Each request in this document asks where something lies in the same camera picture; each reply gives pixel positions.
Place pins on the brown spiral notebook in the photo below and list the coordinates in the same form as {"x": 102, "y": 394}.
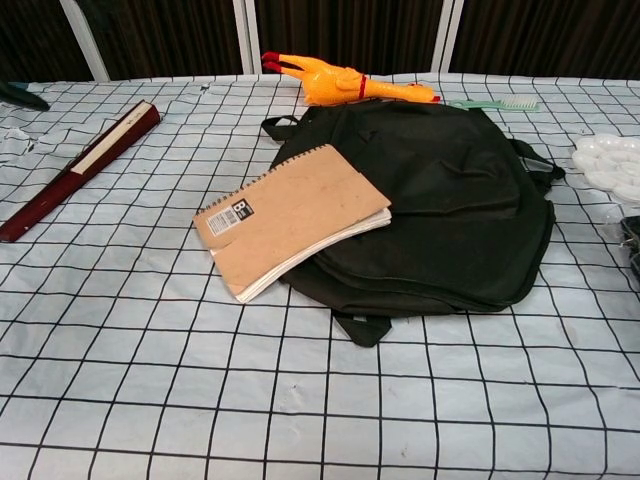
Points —
{"x": 295, "y": 215}

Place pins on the black backpack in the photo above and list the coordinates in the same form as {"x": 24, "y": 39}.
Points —
{"x": 450, "y": 215}

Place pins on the yellow rubber chicken toy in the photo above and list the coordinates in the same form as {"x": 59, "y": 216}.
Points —
{"x": 325, "y": 82}

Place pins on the white black-checked tablecloth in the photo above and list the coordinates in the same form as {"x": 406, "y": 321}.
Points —
{"x": 200, "y": 390}

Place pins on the green plastic brush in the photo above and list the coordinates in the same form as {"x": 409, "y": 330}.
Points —
{"x": 515, "y": 104}

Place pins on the dark red folded fan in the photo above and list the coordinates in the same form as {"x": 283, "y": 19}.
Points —
{"x": 85, "y": 165}

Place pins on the white flower-shaped paint palette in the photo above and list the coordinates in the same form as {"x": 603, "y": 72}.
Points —
{"x": 612, "y": 165}

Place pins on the blue padded table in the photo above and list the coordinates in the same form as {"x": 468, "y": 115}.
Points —
{"x": 25, "y": 96}

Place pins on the white metal partition post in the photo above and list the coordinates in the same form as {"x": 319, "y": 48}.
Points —
{"x": 252, "y": 35}
{"x": 447, "y": 35}
{"x": 85, "y": 40}

